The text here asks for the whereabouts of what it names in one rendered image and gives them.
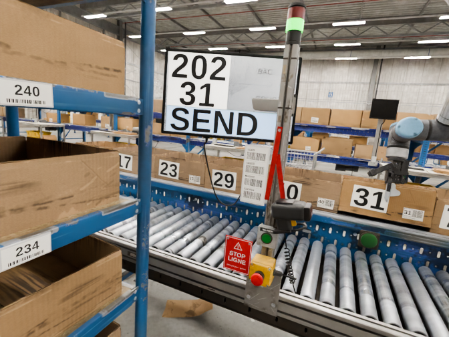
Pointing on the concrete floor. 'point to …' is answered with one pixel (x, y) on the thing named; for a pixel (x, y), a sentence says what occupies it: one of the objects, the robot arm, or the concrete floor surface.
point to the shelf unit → (149, 32)
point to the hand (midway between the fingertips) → (385, 198)
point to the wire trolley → (303, 158)
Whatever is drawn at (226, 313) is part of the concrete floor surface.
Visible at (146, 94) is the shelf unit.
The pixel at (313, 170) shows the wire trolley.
